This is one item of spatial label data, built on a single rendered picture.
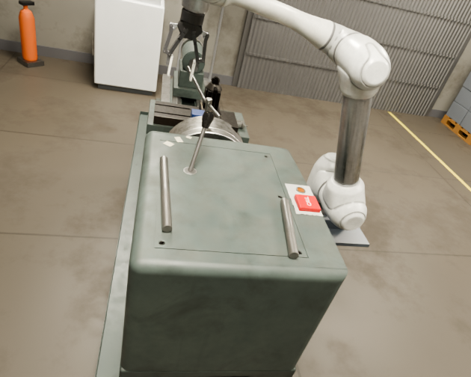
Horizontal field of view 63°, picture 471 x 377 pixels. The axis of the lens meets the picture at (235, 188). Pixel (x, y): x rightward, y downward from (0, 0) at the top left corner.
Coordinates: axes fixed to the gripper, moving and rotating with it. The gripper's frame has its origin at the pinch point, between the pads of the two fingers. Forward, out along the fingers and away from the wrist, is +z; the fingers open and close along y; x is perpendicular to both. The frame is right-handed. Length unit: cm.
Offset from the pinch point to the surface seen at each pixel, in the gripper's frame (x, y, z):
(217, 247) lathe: 76, -9, 10
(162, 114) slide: -43, 1, 39
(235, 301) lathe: 82, -15, 20
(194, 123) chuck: 12.5, -7.3, 13.4
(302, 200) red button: 57, -34, 7
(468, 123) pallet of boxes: -306, -428, 84
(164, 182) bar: 56, 3, 9
